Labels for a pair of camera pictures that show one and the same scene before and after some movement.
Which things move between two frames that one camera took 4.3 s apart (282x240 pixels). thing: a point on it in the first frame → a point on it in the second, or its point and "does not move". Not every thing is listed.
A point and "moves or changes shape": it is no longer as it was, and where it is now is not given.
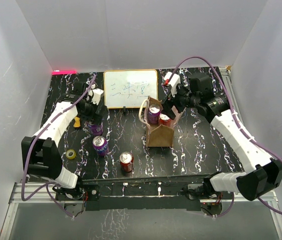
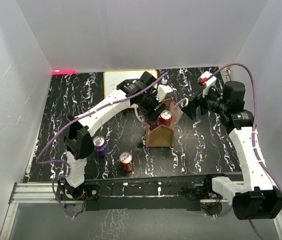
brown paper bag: x=157 y=135 does not move
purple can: x=100 y=145 does not move
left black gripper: x=98 y=117 → x=156 y=112
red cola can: x=164 y=120 does not move
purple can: x=97 y=129 moves or changes shape
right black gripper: x=167 y=109 → x=194 y=102
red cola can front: x=127 y=160 does not move
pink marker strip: x=64 y=72 does not move
